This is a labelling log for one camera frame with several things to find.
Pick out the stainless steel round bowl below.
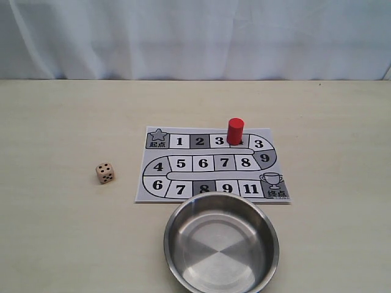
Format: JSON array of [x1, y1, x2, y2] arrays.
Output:
[[163, 192, 280, 292]]

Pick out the white backdrop curtain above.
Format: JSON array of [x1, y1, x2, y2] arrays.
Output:
[[1, 1, 390, 80]]

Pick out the red cylinder game piece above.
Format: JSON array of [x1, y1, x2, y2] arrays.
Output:
[[227, 117, 244, 145]]

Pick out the wooden die black pips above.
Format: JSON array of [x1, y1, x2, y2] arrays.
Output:
[[95, 162, 115, 184]]

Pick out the paper number game board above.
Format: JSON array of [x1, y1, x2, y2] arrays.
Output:
[[135, 126, 291, 204]]

